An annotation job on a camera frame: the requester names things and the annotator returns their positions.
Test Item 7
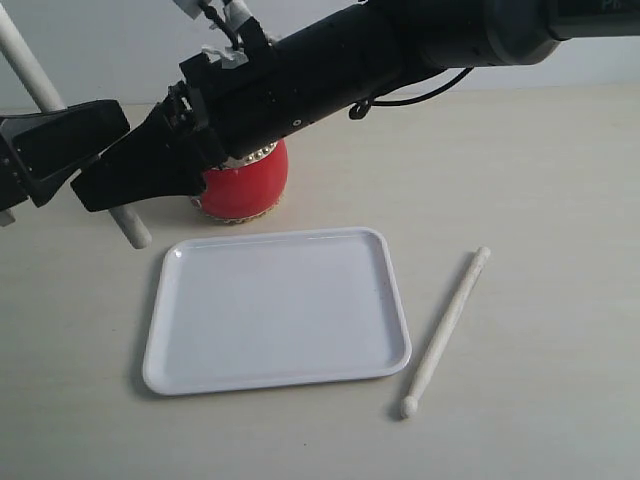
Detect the small red drum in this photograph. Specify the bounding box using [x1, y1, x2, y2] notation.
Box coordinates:
[190, 140, 289, 224]

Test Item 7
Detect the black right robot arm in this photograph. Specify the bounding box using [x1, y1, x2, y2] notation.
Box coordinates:
[71, 1, 639, 212]

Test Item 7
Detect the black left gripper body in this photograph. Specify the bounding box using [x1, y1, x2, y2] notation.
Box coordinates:
[1, 117, 29, 225]

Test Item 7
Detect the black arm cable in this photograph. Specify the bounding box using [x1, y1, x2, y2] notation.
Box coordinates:
[348, 67, 474, 120]

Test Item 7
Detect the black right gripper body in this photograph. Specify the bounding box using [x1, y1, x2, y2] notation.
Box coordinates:
[164, 17, 280, 168]

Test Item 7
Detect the white rectangular plastic tray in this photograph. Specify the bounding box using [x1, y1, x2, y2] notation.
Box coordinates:
[141, 227, 412, 396]

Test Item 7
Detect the wooden drumstick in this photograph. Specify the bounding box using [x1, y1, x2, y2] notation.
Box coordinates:
[1, 6, 152, 249]
[399, 246, 491, 420]

